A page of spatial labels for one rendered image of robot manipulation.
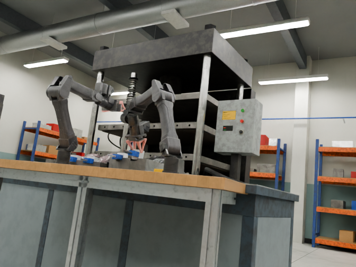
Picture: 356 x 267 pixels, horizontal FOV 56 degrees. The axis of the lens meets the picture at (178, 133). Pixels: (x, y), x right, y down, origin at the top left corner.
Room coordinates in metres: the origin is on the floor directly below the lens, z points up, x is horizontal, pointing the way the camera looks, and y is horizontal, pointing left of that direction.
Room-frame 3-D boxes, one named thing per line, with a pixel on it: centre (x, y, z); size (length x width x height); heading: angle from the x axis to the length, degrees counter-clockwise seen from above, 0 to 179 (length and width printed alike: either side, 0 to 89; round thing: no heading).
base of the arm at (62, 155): (1.67, 0.55, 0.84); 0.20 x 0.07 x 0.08; 64
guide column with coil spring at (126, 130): (2.89, 0.45, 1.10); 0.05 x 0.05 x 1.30
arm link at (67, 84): (1.68, 0.55, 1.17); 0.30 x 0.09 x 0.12; 154
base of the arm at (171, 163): (1.41, 0.01, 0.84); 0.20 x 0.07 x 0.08; 64
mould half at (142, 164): (2.01, 0.12, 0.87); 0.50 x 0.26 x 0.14; 146
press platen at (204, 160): (3.12, 0.09, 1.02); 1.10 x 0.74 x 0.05; 56
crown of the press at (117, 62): (3.07, 0.12, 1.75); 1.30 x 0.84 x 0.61; 56
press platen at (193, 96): (3.12, 0.09, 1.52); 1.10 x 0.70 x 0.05; 56
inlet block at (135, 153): (1.76, 0.23, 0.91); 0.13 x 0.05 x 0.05; 146
